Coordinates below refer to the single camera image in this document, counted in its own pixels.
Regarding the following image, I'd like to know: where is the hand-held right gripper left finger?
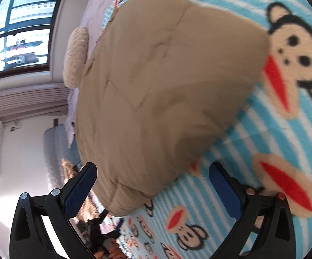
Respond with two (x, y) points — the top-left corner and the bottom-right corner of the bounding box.
(9, 162), (97, 259)

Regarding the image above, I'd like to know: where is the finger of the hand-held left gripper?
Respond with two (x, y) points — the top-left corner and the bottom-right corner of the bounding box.
(90, 208), (109, 225)

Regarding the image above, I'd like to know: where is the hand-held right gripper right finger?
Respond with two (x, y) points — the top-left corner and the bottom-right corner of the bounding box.
(208, 162), (297, 259)

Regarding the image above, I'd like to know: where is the tan puffer jacket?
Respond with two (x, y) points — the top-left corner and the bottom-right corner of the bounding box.
(75, 0), (270, 218)

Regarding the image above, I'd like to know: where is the person's left hand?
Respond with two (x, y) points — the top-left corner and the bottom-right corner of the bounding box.
(93, 244), (125, 259)

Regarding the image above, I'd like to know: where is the grey padded headboard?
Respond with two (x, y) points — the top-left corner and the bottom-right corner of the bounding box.
(44, 124), (82, 195)

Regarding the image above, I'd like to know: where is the monkey print striped blanket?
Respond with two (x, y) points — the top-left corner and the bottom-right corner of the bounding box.
(99, 0), (312, 259)

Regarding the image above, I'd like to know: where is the grey pleated curtain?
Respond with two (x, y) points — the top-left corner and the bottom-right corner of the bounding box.
(0, 82), (77, 122)

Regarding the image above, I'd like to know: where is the round cream knitted cushion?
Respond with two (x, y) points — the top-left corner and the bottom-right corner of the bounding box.
(63, 26), (89, 88)

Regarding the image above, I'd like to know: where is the dark framed window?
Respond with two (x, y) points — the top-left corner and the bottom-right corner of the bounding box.
(0, 0), (66, 81)

